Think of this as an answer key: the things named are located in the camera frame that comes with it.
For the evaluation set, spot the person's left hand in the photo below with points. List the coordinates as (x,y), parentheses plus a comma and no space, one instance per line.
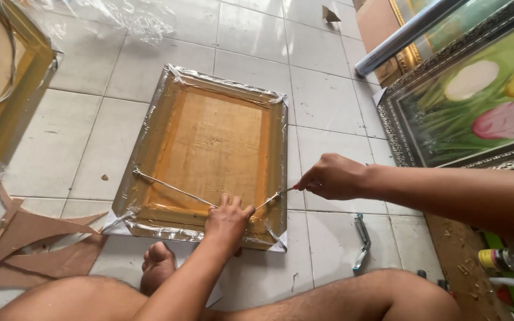
(225,225)

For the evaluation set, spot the person's right hand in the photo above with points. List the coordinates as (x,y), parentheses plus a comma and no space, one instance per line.
(335,176)

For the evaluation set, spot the person's right fingers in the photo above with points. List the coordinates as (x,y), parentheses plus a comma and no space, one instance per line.
(309,183)

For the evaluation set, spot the white paper corner protector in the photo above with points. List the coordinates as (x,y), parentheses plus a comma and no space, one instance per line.
(113,225)
(280,245)

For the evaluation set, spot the silver staple gun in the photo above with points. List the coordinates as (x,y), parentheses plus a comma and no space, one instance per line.
(363,236)

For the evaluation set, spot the person's right leg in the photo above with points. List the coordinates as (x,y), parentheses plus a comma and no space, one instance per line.
(350,296)

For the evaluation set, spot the person's leg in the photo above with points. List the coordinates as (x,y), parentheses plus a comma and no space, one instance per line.
(69,298)
(350,296)

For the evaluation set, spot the wooden board with shavings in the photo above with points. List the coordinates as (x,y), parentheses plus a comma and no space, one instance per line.
(457,263)

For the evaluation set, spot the small brown cardboard piece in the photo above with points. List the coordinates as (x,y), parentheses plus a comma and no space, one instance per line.
(329,14)

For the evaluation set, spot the brown cardboard sheet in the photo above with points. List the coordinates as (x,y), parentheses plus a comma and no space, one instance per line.
(373,22)

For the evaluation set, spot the person's foot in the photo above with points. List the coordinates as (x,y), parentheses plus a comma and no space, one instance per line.
(156,267)

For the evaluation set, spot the roll of clear plastic film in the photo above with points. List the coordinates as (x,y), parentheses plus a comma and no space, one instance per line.
(406,35)

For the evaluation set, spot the white nozzle tube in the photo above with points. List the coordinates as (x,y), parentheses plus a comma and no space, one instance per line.
(511,281)

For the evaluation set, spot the crumpled clear plastic sheet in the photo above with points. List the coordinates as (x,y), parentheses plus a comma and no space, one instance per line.
(118,15)

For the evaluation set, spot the person's left leg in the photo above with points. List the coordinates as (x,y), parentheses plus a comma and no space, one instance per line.
(69,298)

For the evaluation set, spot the heap of brown cardboard scraps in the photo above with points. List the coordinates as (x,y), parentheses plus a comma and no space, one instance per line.
(38,249)

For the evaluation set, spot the plastic wrapped wooden picture frame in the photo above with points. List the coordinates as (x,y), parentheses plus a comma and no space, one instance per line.
(208,142)

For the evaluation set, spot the painting in gold frame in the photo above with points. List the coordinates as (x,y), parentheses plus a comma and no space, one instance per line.
(406,55)

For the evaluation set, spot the tulip painting in silver frame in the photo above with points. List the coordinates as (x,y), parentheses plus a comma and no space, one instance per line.
(475,93)

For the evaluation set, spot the gold frame wrapped in plastic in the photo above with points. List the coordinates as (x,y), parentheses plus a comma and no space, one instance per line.
(2,89)

